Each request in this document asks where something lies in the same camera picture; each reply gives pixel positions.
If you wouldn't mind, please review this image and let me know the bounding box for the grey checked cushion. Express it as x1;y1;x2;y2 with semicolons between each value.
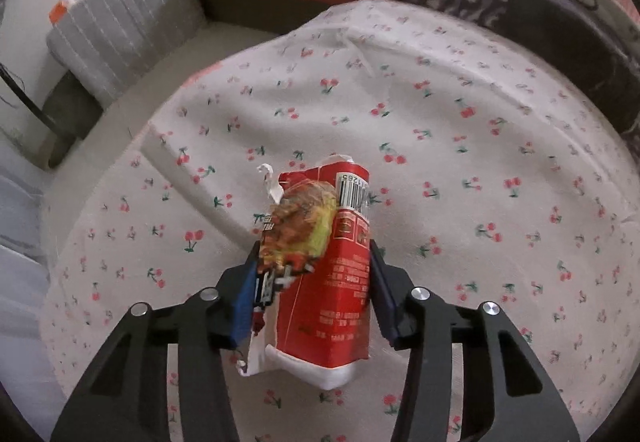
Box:
46;0;207;108

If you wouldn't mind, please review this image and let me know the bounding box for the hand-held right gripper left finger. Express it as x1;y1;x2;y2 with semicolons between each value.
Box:
50;242;263;442

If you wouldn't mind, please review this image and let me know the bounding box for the pale grey cloth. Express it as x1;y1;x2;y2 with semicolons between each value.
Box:
0;169;56;388

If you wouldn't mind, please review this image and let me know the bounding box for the red snack wrapper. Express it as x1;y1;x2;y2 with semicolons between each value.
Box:
239;153;373;391

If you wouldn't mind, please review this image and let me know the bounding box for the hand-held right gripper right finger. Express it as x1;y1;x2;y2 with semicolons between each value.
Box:
369;239;581;442

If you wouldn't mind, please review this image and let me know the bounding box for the orange white small item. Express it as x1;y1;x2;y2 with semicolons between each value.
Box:
49;0;76;26

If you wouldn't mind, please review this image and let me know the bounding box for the black cable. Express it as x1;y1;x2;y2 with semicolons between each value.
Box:
0;65;58;130

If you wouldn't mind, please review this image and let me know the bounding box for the cherry print cloth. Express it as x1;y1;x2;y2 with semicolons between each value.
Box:
40;0;633;442

